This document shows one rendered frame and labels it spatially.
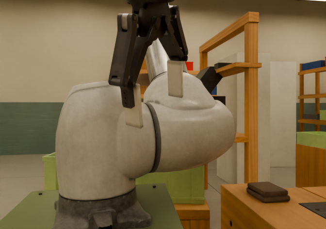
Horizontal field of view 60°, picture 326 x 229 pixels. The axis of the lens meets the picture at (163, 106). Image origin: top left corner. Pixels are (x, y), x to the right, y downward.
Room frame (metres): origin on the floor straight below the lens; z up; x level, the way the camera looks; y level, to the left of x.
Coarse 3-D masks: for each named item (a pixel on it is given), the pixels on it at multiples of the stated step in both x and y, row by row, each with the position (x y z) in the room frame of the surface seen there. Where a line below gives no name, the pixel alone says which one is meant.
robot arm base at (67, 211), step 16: (64, 208) 0.52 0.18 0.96; (80, 208) 0.51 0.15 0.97; (96, 208) 0.51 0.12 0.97; (112, 208) 0.51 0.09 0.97; (128, 208) 0.54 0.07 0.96; (64, 224) 0.50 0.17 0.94; (80, 224) 0.50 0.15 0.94; (96, 224) 0.47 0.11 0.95; (112, 224) 0.49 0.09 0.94; (128, 224) 0.52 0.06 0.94; (144, 224) 0.52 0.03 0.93
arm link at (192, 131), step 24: (144, 96) 0.67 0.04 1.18; (168, 96) 0.60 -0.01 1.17; (192, 96) 0.61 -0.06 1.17; (168, 120) 0.57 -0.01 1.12; (192, 120) 0.58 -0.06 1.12; (216, 120) 0.60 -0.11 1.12; (168, 144) 0.56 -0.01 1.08; (192, 144) 0.57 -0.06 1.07; (216, 144) 0.60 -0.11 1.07; (168, 168) 0.59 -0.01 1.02
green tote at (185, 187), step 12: (48, 156) 1.08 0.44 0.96; (48, 168) 1.07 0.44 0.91; (192, 168) 1.04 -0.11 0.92; (48, 180) 1.07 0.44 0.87; (144, 180) 1.05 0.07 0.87; (156, 180) 1.05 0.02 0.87; (168, 180) 1.05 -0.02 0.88; (180, 180) 1.05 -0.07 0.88; (192, 180) 1.04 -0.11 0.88; (180, 192) 1.05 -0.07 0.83; (192, 192) 1.04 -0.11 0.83
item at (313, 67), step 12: (324, 60) 6.31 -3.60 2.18; (300, 72) 6.84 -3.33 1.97; (312, 72) 6.42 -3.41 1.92; (300, 84) 6.91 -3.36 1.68; (300, 96) 6.84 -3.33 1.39; (312, 96) 6.42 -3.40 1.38; (324, 96) 6.06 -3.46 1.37; (300, 108) 6.91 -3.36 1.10; (300, 120) 6.84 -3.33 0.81; (312, 120) 6.49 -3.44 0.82; (324, 120) 6.13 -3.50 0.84
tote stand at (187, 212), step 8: (176, 208) 1.00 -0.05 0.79; (184, 208) 1.00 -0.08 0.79; (192, 208) 1.00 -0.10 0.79; (200, 208) 1.00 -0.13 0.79; (208, 208) 1.00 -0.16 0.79; (184, 216) 0.99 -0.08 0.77; (192, 216) 0.99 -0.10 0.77; (200, 216) 0.99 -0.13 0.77; (208, 216) 0.99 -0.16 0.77; (184, 224) 0.99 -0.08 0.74; (192, 224) 0.99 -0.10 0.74; (200, 224) 0.99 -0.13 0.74; (208, 224) 0.99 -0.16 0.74
